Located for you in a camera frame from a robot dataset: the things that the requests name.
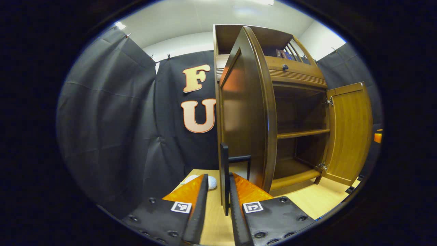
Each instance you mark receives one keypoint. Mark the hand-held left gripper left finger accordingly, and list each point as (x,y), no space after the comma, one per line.
(199,212)

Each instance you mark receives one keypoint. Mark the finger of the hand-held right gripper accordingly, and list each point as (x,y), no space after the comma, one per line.
(378,137)

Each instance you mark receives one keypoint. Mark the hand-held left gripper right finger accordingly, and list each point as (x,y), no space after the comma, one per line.
(235,218)

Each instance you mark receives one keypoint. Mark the wooden shoe cabinet door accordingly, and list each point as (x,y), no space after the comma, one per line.
(245,119)
(350,136)

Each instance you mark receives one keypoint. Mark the wooden double-door shoe cabinet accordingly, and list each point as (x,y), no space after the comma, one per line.
(300,112)

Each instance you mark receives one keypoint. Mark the metal door hinge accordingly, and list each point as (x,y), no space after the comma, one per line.
(323,166)
(329,101)

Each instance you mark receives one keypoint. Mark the wooden cabinet drawer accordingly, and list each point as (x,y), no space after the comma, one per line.
(300,73)

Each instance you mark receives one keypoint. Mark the white round object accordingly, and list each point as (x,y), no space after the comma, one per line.
(212,182)

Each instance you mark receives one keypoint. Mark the wooden inner shelf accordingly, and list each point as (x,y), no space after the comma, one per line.
(302,134)

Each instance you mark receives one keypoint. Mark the blue book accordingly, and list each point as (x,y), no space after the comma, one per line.
(290,56)

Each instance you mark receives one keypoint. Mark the black backdrop cloth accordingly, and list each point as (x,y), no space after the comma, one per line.
(112,119)

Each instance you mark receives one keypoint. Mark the small ceiling light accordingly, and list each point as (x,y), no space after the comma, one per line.
(120,25)

